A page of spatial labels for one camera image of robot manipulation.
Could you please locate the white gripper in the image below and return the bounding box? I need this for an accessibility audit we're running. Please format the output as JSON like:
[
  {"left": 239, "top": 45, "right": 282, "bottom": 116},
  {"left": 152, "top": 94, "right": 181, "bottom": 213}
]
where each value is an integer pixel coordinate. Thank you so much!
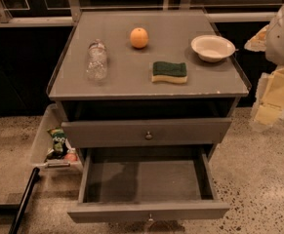
[{"left": 244, "top": 25, "right": 284, "bottom": 131}]

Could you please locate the grey drawer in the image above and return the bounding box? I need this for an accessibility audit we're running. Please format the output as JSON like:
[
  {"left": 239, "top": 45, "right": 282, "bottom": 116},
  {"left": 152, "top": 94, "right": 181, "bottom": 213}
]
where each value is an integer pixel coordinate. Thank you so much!
[
  {"left": 61, "top": 118, "right": 231, "bottom": 148},
  {"left": 68, "top": 145, "right": 229, "bottom": 222}
]

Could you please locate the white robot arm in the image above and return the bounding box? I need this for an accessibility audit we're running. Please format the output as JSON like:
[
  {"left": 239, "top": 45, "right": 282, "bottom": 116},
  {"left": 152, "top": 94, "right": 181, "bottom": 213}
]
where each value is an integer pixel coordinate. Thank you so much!
[{"left": 244, "top": 4, "right": 284, "bottom": 132}]

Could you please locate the grey top drawer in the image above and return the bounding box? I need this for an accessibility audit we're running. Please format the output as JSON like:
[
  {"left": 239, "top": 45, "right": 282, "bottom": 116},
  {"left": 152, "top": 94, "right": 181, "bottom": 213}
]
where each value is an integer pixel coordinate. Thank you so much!
[{"left": 61, "top": 118, "right": 231, "bottom": 148}]

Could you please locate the grey drawer cabinet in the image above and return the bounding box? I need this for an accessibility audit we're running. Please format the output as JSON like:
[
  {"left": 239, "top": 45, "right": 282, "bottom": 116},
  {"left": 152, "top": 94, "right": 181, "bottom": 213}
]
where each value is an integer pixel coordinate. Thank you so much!
[{"left": 46, "top": 9, "right": 252, "bottom": 154}]

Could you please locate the white bowl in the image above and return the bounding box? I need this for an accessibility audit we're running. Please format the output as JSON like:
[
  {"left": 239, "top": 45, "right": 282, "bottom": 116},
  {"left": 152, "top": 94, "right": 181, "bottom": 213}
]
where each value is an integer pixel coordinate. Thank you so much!
[{"left": 191, "top": 35, "right": 235, "bottom": 62}]

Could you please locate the green yellow sponge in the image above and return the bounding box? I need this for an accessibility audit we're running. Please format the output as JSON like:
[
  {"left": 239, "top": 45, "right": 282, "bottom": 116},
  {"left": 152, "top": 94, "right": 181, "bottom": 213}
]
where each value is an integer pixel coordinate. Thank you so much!
[{"left": 151, "top": 61, "right": 187, "bottom": 84}]

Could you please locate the orange fruit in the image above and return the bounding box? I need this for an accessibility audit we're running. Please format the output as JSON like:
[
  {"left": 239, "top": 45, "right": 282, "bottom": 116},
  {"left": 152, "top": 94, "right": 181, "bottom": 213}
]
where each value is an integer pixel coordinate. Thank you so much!
[{"left": 130, "top": 27, "right": 148, "bottom": 49}]

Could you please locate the clear plastic water bottle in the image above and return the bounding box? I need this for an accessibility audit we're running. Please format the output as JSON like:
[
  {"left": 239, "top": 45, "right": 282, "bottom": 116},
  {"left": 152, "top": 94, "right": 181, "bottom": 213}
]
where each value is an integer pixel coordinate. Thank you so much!
[{"left": 86, "top": 39, "right": 107, "bottom": 81}]

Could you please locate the red round item in bin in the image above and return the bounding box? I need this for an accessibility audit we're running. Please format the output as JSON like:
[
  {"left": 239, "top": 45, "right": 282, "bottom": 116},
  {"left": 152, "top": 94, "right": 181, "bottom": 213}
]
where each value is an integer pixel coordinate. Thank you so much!
[{"left": 64, "top": 150, "right": 78, "bottom": 162}]

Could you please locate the green snack bag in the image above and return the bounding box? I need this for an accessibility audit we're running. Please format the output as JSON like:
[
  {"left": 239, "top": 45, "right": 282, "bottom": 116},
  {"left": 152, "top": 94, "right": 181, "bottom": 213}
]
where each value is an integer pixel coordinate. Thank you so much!
[{"left": 48, "top": 128, "right": 67, "bottom": 159}]

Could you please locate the clear plastic storage bin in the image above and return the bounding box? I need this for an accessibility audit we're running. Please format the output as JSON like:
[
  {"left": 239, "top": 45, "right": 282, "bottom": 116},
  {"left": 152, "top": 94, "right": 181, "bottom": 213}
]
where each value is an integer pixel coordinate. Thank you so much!
[{"left": 30, "top": 104, "right": 83, "bottom": 172}]

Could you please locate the black pole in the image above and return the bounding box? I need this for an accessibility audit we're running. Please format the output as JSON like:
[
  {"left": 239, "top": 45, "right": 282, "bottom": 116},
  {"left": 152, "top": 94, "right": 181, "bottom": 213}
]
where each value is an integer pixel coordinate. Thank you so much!
[{"left": 8, "top": 167, "right": 40, "bottom": 234}]

